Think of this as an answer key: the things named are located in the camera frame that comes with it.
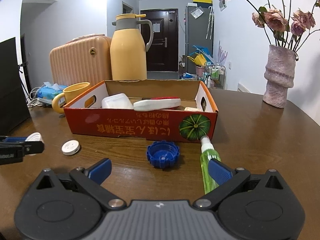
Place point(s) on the dried pink roses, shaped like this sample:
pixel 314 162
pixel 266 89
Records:
pixel 290 29

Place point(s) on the camera tripod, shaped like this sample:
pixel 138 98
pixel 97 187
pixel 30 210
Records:
pixel 25 81

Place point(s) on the grey refrigerator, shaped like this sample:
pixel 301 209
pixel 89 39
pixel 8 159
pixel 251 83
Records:
pixel 198 28

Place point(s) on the black paper bag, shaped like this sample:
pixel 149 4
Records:
pixel 13 106

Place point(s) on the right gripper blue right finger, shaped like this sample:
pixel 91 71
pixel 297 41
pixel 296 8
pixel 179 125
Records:
pixel 230 182

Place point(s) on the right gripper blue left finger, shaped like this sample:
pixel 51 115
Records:
pixel 89 182

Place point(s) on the pink ribbed suitcase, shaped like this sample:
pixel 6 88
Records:
pixel 83 59

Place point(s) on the wire storage cart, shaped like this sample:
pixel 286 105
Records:
pixel 214 76

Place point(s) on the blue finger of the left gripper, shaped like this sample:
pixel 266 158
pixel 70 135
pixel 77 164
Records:
pixel 12 139
pixel 33 147

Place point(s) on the blue scalloped cap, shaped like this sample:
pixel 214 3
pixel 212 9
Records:
pixel 163 154

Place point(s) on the dark entrance door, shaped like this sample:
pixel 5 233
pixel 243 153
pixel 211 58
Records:
pixel 163 53

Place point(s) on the translucent plastic container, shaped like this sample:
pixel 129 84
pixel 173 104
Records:
pixel 118 101

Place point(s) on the white round puck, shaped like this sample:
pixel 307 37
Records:
pixel 70 147

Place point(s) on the yellow thermos jug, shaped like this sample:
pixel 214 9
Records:
pixel 128 49

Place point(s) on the red cardboard box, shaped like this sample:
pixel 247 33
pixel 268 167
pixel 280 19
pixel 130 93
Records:
pixel 194 118

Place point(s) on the yellow ceramic mug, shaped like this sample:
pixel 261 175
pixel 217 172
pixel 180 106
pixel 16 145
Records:
pixel 69 93

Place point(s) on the blue tissue pack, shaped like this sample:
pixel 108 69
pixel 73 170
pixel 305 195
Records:
pixel 50 90

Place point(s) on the yellow box on fridge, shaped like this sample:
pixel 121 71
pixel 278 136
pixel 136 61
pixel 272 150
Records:
pixel 203 1

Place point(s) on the red white lint brush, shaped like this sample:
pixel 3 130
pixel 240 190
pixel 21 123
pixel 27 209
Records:
pixel 156 104

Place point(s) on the pink textured vase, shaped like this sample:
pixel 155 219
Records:
pixel 280 74

